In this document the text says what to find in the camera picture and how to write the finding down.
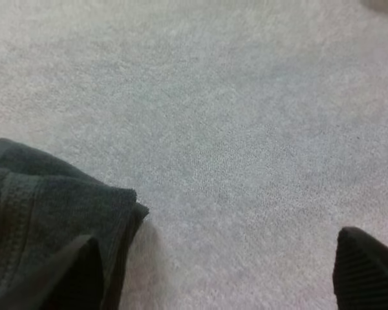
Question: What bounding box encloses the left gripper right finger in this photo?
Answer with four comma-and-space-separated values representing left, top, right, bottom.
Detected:
332, 226, 388, 310

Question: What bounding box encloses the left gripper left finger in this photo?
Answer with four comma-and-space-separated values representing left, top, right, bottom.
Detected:
0, 234, 105, 310

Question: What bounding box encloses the grey-green towel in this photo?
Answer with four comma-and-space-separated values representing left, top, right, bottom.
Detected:
0, 138, 150, 310

